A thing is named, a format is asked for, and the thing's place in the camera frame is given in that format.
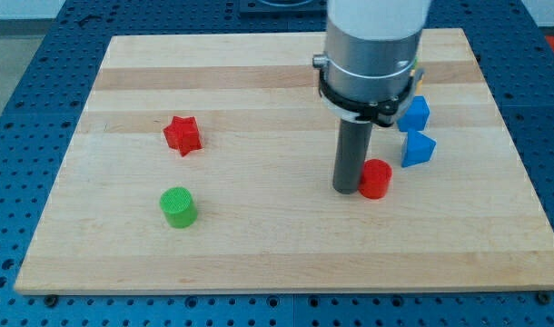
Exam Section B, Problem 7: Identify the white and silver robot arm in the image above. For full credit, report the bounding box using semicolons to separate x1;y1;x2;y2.
312;0;431;128

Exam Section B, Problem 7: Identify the red star block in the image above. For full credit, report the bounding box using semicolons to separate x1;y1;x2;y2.
163;116;203;156

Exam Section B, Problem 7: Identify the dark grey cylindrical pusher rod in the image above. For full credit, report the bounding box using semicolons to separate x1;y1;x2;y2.
332;120;372;194

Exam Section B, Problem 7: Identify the red cylinder block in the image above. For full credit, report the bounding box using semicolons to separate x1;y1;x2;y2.
358;159;392;199

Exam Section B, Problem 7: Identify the green cylinder block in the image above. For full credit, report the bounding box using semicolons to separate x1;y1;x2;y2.
159;187;198;228

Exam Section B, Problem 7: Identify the blue triangular prism block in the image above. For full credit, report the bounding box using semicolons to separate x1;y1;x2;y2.
401;129;437;168

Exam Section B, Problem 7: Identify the blue cube block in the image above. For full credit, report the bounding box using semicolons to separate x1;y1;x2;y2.
398;95;430;132

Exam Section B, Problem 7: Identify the light wooden board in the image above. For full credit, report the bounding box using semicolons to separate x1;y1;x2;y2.
15;29;554;295

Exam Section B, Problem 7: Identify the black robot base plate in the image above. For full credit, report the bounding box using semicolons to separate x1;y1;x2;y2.
236;0;327;16

